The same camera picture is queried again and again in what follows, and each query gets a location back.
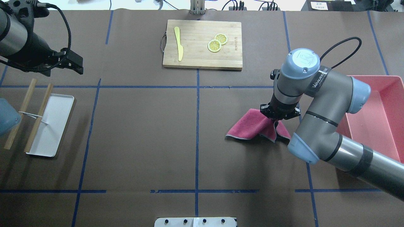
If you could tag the wooden rack rod outer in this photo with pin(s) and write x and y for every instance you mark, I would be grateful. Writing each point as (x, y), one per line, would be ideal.
(22, 109)

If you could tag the lemon slice lower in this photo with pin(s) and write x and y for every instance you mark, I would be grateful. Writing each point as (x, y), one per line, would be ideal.
(214, 46)

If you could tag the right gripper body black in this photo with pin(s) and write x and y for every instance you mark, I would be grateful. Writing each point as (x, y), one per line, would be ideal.
(282, 108)

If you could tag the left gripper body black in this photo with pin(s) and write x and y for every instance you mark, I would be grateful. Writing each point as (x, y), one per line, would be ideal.
(35, 50)

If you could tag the pink fleece cloth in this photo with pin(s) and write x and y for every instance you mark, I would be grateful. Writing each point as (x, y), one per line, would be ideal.
(254, 124)

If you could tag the yellow plastic knife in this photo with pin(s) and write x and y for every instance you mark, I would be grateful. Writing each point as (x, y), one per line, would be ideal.
(180, 48)

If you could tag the wooden rack rod inner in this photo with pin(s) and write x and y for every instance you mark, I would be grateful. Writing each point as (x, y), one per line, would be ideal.
(38, 120)

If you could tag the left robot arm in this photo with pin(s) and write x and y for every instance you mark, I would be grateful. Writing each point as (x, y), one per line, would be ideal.
(21, 47)

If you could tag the metal cutting board handle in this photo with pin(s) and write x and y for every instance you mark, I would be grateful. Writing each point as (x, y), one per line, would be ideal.
(163, 42)

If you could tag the pink plastic bin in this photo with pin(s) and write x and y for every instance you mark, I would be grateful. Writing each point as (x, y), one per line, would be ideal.
(380, 123)

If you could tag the terminal block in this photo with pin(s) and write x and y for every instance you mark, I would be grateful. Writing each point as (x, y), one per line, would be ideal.
(268, 5)
(235, 5)

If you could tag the lemon slice upper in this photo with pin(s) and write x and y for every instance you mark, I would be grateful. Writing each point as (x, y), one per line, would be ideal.
(222, 38)

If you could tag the black power box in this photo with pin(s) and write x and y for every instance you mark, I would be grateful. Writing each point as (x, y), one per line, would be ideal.
(328, 5)

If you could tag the bamboo cutting board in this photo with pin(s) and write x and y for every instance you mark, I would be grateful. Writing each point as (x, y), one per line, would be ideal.
(195, 35)

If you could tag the lemon slice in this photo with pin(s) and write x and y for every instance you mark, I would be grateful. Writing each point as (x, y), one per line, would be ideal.
(214, 46)
(222, 38)

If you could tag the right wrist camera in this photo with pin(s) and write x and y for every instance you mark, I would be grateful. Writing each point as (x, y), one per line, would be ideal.
(275, 74)

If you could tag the aluminium frame post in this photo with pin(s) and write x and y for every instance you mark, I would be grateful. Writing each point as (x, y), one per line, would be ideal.
(197, 7)

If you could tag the white rack bracket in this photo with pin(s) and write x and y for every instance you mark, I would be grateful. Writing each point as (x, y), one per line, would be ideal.
(34, 116)

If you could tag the terminal block near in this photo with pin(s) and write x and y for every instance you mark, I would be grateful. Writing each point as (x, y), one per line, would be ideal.
(268, 5)

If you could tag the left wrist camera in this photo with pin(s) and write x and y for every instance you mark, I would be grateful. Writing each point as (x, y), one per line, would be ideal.
(68, 59)

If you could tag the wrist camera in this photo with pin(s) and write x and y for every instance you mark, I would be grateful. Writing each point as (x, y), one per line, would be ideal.
(68, 59)
(275, 74)

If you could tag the wooden rack rod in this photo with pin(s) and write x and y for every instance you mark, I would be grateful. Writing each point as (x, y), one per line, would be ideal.
(22, 109)
(38, 120)

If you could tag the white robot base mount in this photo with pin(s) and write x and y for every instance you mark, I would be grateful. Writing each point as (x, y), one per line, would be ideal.
(196, 222)

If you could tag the white rack tray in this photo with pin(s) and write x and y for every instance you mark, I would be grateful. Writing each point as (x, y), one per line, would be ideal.
(51, 129)

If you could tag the terminal block far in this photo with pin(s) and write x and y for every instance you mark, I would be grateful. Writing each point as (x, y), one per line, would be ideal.
(235, 5)

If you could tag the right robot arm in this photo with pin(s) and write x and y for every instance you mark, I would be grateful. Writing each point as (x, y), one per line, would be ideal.
(316, 138)

